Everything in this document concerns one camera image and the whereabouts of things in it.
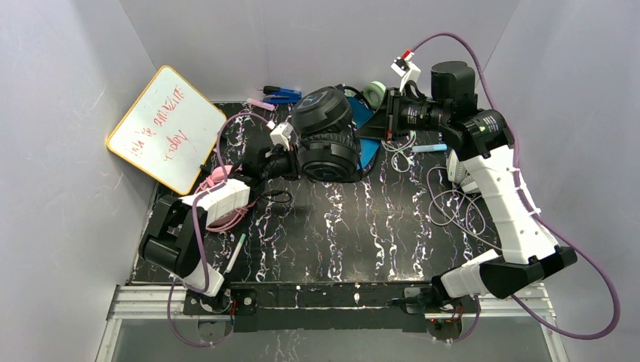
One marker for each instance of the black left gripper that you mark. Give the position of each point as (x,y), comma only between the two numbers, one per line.
(290,161)

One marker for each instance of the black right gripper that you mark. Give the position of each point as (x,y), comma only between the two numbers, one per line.
(393,113)

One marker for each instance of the black blue headphones with cable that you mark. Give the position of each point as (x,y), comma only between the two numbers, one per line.
(324,123)

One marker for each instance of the pink headphones with cable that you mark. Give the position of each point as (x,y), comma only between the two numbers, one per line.
(226,206)

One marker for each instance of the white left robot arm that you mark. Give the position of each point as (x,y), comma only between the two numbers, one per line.
(174,236)

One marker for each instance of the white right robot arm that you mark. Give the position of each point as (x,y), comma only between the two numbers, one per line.
(485,146)

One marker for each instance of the pink marker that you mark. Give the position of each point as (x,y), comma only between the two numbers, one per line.
(260,104)

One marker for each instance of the blue black marker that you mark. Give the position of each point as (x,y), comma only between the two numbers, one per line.
(279,95)

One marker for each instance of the light blue marker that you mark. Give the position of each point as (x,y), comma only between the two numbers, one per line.
(429,148)

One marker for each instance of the white green marker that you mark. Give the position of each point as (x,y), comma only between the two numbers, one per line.
(235,253)

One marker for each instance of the yellow framed whiteboard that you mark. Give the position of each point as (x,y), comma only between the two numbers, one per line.
(169,131)

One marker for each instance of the green headphones with cable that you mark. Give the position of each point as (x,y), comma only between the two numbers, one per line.
(401,160)

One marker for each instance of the white headphones with cable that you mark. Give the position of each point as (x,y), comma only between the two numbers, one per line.
(458,205)

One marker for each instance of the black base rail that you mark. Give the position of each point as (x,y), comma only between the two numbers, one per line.
(252,306)

